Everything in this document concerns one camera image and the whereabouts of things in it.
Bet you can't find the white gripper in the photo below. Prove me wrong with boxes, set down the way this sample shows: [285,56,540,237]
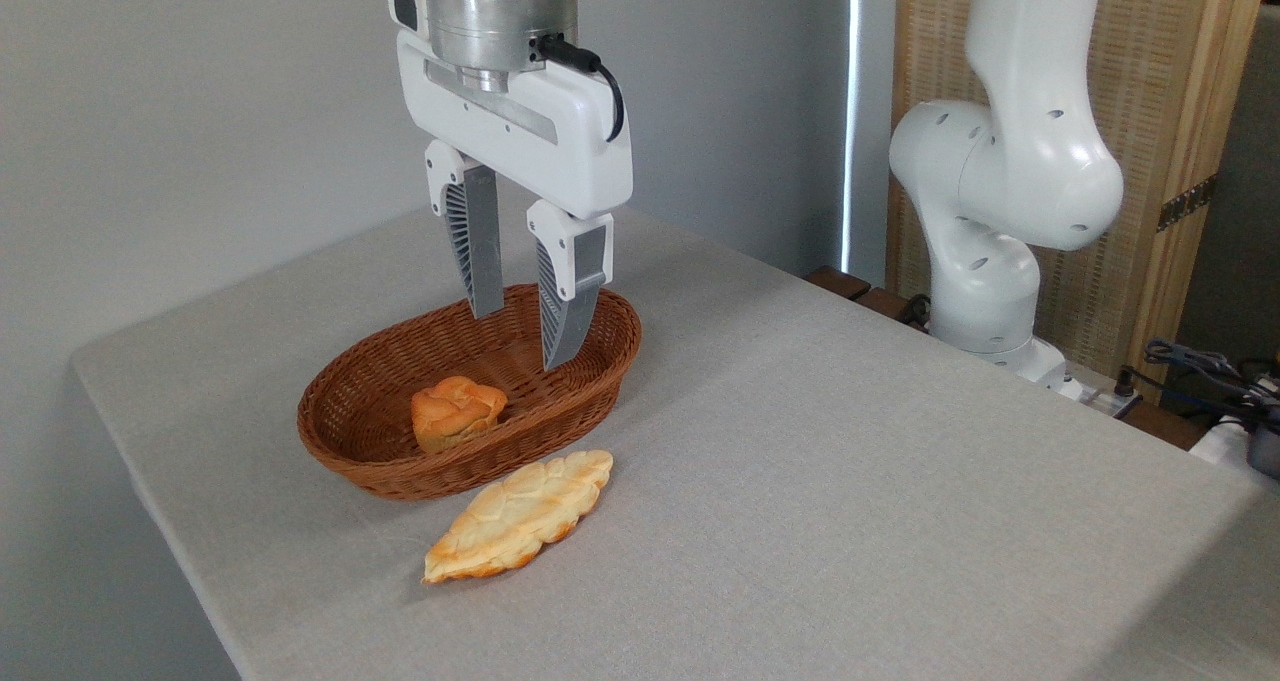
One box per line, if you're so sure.
[389,0,634,372]

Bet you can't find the small round bread roll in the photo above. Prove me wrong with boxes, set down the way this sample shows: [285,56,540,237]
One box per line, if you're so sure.
[411,375,509,455]

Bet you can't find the long braided bread loaf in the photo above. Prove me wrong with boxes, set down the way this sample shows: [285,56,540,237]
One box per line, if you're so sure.
[422,449,615,586]

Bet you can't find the brown wicker basket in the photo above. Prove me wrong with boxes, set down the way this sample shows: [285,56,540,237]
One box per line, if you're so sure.
[297,283,643,503]

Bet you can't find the wooden rattan folding screen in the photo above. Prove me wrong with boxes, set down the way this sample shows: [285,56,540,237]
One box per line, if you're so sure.
[887,0,1272,404]

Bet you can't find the black metal hinge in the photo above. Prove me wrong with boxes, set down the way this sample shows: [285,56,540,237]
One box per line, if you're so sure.
[1157,173,1219,233]

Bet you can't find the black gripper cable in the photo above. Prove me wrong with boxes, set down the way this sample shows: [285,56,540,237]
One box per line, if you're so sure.
[530,33,626,144]

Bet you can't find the black cable bundle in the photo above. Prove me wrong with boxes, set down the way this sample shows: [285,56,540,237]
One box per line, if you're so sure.
[1118,338,1280,424]

